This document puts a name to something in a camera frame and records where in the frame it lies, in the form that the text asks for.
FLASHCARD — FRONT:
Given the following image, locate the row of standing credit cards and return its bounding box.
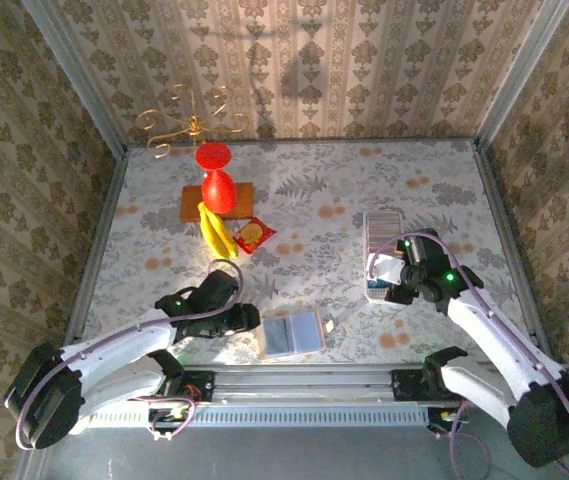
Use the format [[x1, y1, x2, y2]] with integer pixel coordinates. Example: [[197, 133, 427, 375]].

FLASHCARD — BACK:
[[367, 213, 404, 256]]

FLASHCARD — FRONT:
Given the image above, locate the white card tray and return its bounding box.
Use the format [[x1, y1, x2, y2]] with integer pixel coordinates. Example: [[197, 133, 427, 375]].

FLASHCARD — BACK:
[[362, 209, 406, 304]]

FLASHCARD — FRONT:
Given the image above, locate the red snack packet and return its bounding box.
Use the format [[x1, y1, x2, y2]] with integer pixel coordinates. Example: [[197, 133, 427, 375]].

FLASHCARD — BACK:
[[232, 216, 278, 255]]

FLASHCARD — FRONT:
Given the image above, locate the yellow banana bunch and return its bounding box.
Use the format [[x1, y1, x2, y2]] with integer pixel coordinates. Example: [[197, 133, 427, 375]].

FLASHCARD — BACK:
[[196, 201, 240, 264]]

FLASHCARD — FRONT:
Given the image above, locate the brown wooden board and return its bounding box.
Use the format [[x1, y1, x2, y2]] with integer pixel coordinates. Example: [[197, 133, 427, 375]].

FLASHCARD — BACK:
[[179, 182, 256, 222]]

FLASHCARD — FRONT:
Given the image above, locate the red goblet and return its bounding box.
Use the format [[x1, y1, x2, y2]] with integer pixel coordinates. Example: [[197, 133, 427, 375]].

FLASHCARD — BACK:
[[193, 141, 239, 216]]

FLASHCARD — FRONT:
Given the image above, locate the floral fern print tablecloth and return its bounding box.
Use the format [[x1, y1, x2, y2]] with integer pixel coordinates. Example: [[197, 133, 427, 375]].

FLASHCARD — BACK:
[[76, 139, 540, 364]]

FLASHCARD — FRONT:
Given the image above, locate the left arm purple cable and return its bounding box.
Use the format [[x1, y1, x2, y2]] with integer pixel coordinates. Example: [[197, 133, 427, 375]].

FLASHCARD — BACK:
[[13, 258, 245, 451]]

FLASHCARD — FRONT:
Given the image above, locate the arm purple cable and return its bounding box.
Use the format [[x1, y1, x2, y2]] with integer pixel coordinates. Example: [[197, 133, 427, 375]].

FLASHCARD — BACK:
[[368, 230, 569, 480], [13, 258, 245, 451]]

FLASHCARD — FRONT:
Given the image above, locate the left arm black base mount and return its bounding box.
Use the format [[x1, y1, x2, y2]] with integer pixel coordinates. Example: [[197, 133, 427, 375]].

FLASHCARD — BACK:
[[153, 369, 215, 404]]

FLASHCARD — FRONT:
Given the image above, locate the aluminium table side rail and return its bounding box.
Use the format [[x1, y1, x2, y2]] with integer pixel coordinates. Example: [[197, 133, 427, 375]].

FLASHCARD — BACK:
[[471, 142, 558, 364], [58, 152, 130, 364]]

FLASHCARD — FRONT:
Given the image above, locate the aluminium mounting rail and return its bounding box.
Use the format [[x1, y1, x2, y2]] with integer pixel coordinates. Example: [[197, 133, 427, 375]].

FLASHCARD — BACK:
[[78, 362, 515, 401]]

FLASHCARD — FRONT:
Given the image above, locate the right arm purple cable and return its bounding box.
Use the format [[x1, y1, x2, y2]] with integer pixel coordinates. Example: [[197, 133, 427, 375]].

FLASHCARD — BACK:
[[368, 230, 569, 480]]

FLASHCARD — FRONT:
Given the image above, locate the white slotted cable duct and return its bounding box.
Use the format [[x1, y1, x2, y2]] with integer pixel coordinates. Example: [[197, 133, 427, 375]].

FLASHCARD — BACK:
[[86, 402, 430, 429]]

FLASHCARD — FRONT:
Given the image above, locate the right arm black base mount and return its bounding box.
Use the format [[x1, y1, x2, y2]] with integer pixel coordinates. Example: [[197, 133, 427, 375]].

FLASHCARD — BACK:
[[391, 368, 465, 402]]

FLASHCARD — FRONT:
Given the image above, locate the gold wire scroll stand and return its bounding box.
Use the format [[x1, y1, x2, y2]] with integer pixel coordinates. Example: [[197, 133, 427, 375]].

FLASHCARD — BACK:
[[136, 83, 251, 159]]

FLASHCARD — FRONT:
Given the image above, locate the aluminium frame post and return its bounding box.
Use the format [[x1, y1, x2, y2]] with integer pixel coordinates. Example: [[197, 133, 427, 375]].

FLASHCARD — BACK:
[[472, 0, 569, 151], [21, 0, 130, 159]]

